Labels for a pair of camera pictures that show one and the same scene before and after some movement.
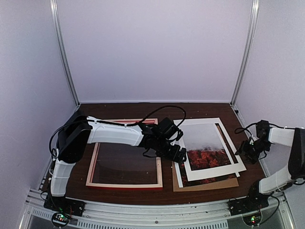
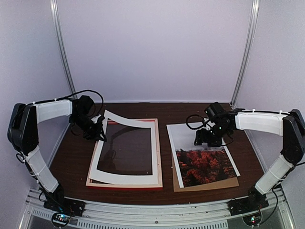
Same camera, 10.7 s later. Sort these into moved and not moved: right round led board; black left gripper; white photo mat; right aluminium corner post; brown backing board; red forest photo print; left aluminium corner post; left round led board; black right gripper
Moved: black right gripper; white photo mat; black left gripper
Not moved: right round led board; left round led board; left aluminium corner post; red forest photo print; right aluminium corner post; brown backing board
